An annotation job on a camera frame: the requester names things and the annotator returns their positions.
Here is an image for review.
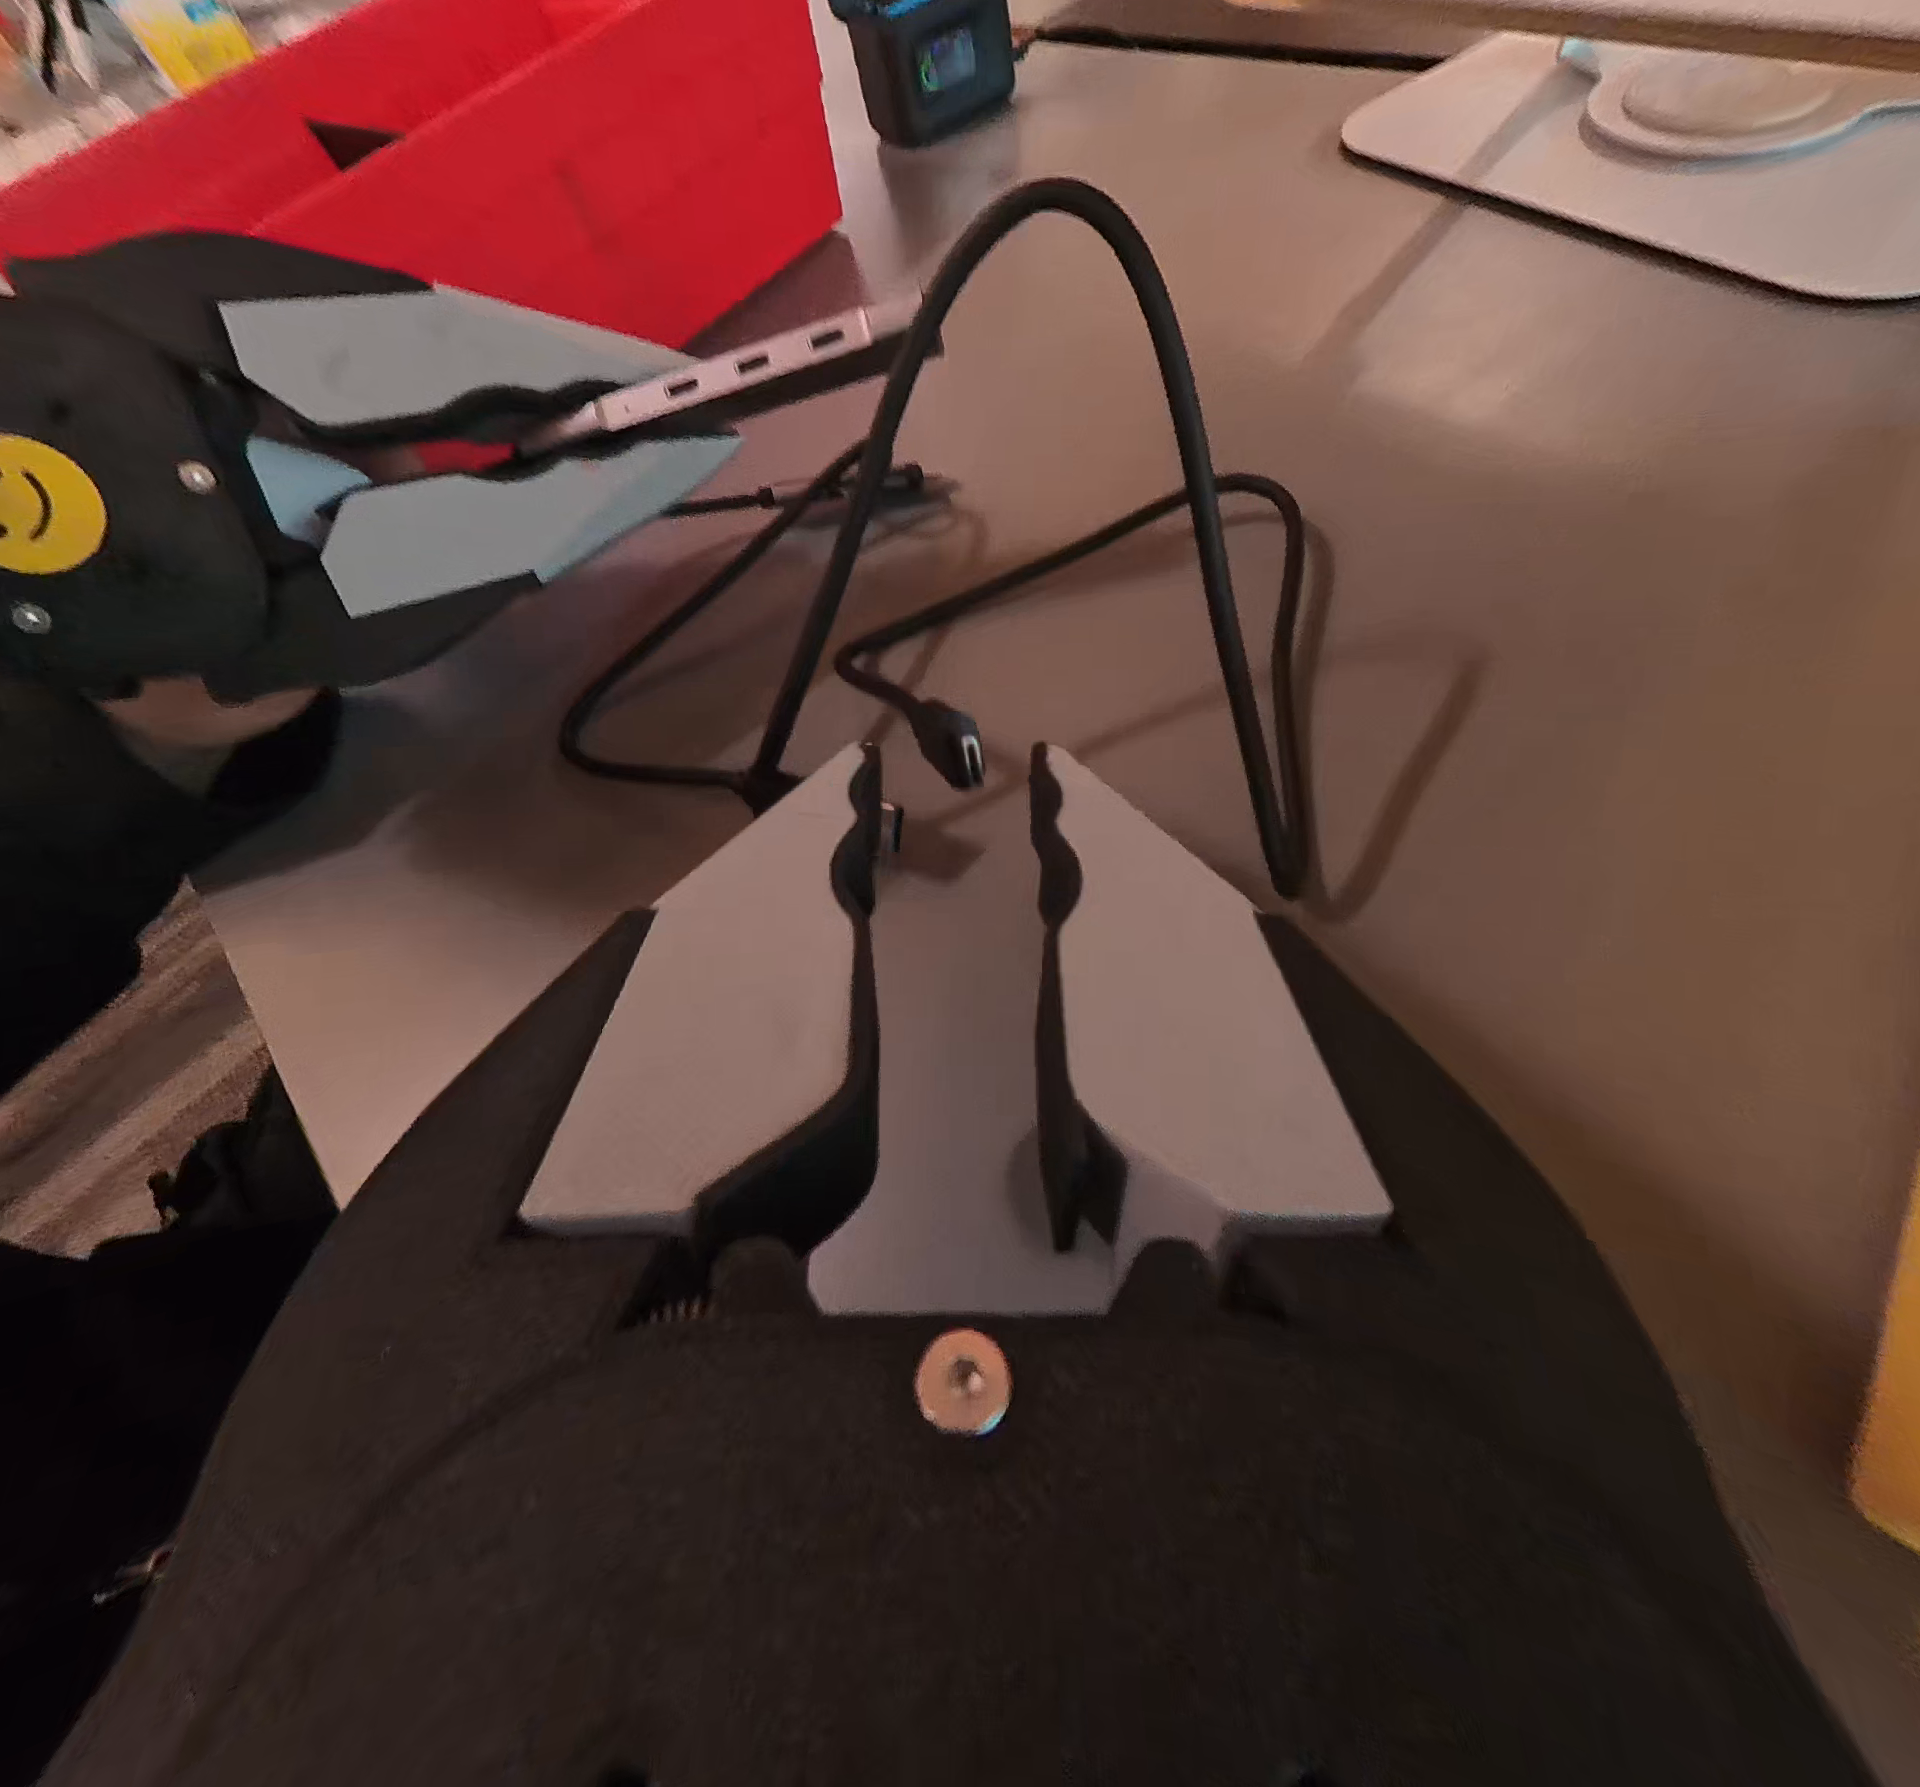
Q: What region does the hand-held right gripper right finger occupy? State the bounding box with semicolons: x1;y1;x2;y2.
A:
1026;742;1396;1255

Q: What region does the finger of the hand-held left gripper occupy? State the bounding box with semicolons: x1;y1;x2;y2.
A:
216;284;707;431
245;429;746;620

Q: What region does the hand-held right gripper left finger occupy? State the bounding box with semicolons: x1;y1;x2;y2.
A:
520;742;887;1260

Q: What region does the red plastic bin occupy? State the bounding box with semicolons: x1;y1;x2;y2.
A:
0;0;846;359

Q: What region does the black braided usb cable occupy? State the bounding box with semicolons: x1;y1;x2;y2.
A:
560;177;1330;907

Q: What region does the person's left hand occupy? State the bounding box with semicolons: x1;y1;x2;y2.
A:
97;683;323;770

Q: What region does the black charging case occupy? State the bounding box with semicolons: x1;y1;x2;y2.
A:
807;0;1022;150

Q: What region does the person's body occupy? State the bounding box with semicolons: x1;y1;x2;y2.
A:
0;1066;344;1787

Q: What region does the yellow plastic bin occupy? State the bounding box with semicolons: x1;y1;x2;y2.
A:
1846;1184;1920;1558

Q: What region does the silver display stand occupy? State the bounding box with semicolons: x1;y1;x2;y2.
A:
1272;0;1920;306

